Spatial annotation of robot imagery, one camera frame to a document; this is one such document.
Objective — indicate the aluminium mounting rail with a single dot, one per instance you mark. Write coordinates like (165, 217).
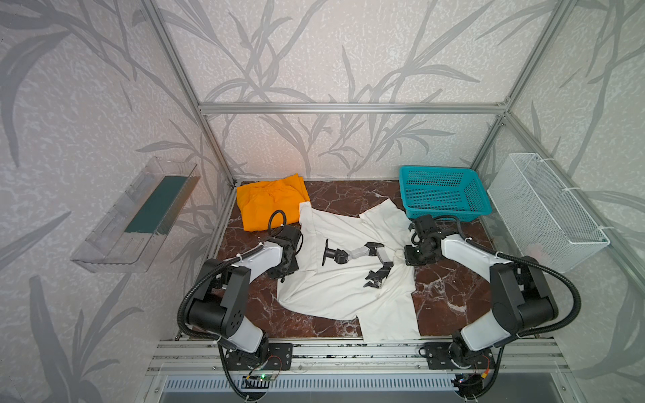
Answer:
(353, 356)

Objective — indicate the small circuit board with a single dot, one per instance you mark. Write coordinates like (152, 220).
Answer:
(261, 377)

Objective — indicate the teal plastic basket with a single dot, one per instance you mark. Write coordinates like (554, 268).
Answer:
(438, 191)

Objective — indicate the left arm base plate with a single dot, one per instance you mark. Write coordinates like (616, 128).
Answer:
(271, 356)

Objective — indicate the orange drawstring shorts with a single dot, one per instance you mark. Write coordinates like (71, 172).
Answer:
(258, 201)

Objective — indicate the clear acrylic wall shelf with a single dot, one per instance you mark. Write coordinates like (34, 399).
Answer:
(131, 234)

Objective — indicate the pink object in wire basket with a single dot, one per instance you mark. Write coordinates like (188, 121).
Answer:
(539, 253)

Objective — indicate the white garment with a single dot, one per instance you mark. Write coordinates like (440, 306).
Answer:
(323, 288)

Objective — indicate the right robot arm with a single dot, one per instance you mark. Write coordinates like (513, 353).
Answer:
(520, 297)

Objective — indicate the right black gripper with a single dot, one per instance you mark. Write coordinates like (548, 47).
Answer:
(416, 254)

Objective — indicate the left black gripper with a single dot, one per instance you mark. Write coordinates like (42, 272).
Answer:
(280, 267)

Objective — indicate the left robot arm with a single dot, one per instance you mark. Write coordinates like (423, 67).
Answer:
(214, 308)

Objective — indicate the white wire mesh basket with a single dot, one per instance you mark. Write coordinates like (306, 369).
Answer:
(537, 207)

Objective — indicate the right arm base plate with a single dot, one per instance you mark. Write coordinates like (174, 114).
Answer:
(438, 355)

